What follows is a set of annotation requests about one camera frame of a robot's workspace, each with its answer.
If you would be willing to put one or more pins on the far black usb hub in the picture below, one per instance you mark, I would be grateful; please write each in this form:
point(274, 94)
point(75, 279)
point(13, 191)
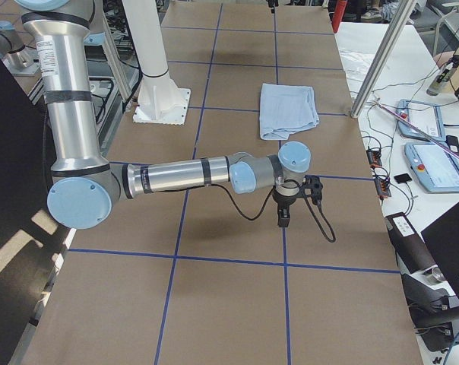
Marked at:
point(374, 158)

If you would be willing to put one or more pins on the black cylinder with label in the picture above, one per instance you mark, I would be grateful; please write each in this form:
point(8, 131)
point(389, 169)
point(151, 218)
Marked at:
point(408, 244)

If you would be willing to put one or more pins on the black monitor right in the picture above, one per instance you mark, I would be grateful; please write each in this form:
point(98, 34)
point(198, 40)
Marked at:
point(442, 240)

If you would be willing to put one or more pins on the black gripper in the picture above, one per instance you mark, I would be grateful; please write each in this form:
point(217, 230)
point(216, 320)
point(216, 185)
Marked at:
point(281, 200)

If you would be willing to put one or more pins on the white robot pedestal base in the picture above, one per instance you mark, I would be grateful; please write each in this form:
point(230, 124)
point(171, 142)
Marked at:
point(160, 100)

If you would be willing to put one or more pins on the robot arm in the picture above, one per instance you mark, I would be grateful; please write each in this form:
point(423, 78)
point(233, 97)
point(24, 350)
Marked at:
point(85, 184)

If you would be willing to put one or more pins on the aluminium frame post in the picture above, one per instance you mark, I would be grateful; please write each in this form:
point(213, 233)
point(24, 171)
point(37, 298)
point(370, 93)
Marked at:
point(385, 48)

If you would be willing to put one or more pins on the light blue button-up shirt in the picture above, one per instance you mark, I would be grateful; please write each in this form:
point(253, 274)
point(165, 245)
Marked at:
point(286, 110)

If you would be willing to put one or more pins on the red fire extinguisher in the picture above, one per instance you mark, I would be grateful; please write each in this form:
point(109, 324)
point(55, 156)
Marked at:
point(337, 17)

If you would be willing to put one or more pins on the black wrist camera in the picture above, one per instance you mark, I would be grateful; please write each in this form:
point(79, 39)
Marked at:
point(312, 188)

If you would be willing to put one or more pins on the near teach pendant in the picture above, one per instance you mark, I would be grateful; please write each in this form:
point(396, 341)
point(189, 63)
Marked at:
point(435, 170)

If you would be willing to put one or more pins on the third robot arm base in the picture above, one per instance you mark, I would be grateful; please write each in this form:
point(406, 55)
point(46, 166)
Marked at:
point(19, 59)

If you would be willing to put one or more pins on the black panel left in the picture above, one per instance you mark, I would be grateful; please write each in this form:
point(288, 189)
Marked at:
point(30, 239)

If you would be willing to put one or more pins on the teach pendant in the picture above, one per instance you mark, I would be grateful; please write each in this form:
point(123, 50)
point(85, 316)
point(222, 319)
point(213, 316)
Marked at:
point(425, 116)
point(435, 170)

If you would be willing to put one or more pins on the far teach pendant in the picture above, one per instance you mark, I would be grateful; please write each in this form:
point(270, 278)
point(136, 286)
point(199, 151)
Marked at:
point(425, 116)

